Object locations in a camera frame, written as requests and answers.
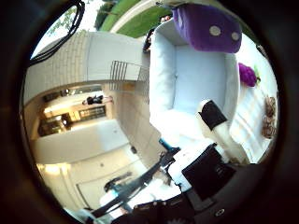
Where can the leopard print plush toy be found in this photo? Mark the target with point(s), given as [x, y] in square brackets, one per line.
[269, 118]

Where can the purple grape plush toy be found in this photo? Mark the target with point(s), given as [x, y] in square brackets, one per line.
[247, 74]

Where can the purple plush with white dots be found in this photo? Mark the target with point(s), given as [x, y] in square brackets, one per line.
[205, 28]

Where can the grey fabric container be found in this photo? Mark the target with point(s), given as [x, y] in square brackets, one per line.
[193, 84]

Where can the black bin of toys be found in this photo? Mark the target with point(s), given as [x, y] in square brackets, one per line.
[147, 42]

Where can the metal railing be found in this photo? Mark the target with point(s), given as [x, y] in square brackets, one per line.
[120, 71]

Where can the person in dark clothes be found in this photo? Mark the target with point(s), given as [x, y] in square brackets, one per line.
[93, 100]

